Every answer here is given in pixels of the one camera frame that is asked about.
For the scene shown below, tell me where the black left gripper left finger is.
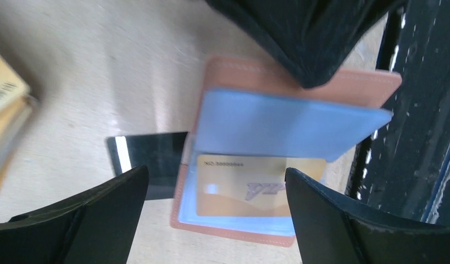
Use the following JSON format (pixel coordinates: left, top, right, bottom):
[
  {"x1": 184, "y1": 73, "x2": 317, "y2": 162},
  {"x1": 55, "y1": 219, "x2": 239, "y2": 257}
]
[{"x1": 0, "y1": 166, "x2": 149, "y2": 263}]

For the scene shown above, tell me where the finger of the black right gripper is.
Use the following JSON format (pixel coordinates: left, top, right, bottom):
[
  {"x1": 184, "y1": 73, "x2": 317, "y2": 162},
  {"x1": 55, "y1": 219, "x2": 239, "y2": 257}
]
[{"x1": 206, "y1": 0, "x2": 404, "y2": 89}]

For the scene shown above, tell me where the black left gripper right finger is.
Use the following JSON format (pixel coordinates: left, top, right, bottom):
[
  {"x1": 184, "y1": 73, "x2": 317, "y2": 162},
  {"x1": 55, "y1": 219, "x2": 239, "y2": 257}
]
[{"x1": 285, "y1": 168, "x2": 450, "y2": 264}]

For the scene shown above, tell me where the single black card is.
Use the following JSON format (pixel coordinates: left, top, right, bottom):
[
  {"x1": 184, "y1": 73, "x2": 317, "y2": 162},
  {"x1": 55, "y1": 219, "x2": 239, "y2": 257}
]
[{"x1": 105, "y1": 131, "x2": 188, "y2": 200}]

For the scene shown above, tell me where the pink leather card holder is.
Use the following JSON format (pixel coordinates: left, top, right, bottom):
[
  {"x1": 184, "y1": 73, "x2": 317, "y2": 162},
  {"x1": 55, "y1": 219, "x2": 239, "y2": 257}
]
[{"x1": 170, "y1": 56, "x2": 402, "y2": 247}]

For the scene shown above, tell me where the single gold VIP card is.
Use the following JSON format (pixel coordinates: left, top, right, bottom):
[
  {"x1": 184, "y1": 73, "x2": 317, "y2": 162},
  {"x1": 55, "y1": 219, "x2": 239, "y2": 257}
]
[{"x1": 196, "y1": 155, "x2": 326, "y2": 217}]

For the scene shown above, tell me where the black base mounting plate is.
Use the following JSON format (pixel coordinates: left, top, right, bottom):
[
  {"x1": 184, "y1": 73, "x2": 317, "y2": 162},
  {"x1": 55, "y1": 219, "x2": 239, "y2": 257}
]
[{"x1": 345, "y1": 1, "x2": 450, "y2": 226}]

